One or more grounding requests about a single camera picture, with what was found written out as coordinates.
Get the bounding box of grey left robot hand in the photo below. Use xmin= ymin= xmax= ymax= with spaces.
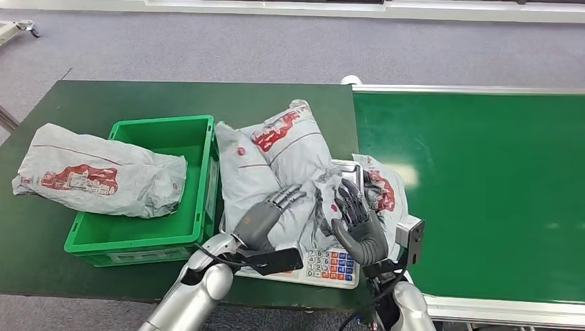
xmin=232 ymin=183 xmax=308 ymax=252

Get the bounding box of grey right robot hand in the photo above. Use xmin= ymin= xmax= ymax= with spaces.
xmin=330 ymin=178 xmax=390 ymax=268

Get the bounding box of large grey courier package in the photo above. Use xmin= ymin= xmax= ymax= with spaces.
xmin=214 ymin=99 xmax=350 ymax=255

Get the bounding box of white electronic weighing scale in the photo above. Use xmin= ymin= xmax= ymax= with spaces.
xmin=218 ymin=159 xmax=365 ymax=290

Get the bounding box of small grey courier package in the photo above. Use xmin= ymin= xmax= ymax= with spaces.
xmin=352 ymin=154 xmax=410 ymax=262

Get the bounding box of long grey courier package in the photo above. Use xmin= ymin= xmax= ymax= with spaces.
xmin=12 ymin=123 xmax=188 ymax=219

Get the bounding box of green plastic crate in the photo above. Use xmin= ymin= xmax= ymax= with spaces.
xmin=63 ymin=114 xmax=221 ymax=268

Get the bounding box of green conveyor belt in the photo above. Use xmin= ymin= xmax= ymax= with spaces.
xmin=341 ymin=74 xmax=585 ymax=328

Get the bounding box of cart with caster wheel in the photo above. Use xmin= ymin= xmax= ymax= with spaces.
xmin=0 ymin=20 xmax=41 ymax=47

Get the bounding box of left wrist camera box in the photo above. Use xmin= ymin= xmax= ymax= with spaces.
xmin=248 ymin=247 xmax=305 ymax=277

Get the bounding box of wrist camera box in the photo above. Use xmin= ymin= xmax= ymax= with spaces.
xmin=395 ymin=214 xmax=426 ymax=267
xmin=248 ymin=247 xmax=305 ymax=277

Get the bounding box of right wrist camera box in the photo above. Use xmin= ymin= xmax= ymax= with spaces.
xmin=395 ymin=214 xmax=426 ymax=267

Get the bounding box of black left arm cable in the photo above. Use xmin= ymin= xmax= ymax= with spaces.
xmin=193 ymin=243 xmax=257 ymax=270

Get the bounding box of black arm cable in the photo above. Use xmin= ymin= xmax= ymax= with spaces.
xmin=193 ymin=243 xmax=257 ymax=270
xmin=338 ymin=272 xmax=406 ymax=331

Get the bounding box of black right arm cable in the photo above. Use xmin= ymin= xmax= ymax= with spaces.
xmin=338 ymin=272 xmax=406 ymax=331

